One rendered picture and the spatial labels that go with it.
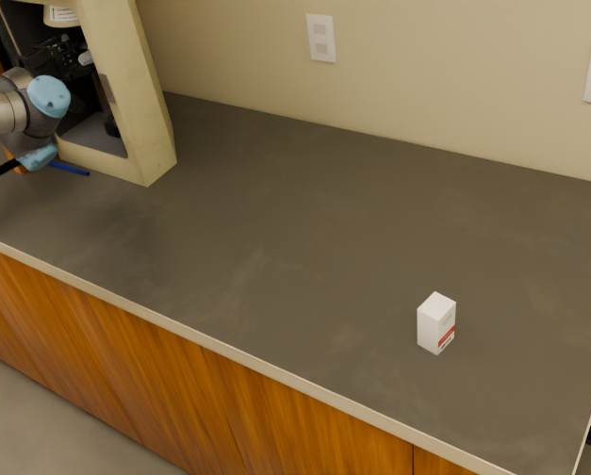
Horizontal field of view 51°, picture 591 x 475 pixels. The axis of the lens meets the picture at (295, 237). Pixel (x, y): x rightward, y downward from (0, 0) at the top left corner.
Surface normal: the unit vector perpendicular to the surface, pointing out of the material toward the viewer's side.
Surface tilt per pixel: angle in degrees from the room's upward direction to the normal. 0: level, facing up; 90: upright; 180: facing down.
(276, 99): 90
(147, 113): 90
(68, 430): 0
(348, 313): 0
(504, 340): 0
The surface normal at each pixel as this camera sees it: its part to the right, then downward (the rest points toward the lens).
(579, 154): -0.53, 0.61
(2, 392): -0.13, -0.75
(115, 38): 0.83, 0.27
